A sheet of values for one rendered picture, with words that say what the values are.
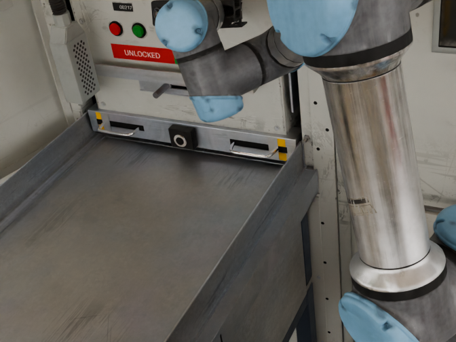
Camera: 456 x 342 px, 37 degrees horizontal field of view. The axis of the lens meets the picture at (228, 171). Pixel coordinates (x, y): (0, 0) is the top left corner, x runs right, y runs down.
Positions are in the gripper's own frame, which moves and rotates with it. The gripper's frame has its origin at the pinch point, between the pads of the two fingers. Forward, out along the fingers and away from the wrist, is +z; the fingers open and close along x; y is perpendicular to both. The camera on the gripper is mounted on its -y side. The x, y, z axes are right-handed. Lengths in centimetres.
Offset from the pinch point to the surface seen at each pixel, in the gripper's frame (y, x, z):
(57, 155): -43, -34, 7
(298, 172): 13.5, -36.9, 4.4
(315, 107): 17.8, -22.4, 2.8
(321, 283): 17, -69, 15
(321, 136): 18.6, -28.8, 4.3
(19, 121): -53, -27, 11
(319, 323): 15, -83, 19
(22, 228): -42, -43, -14
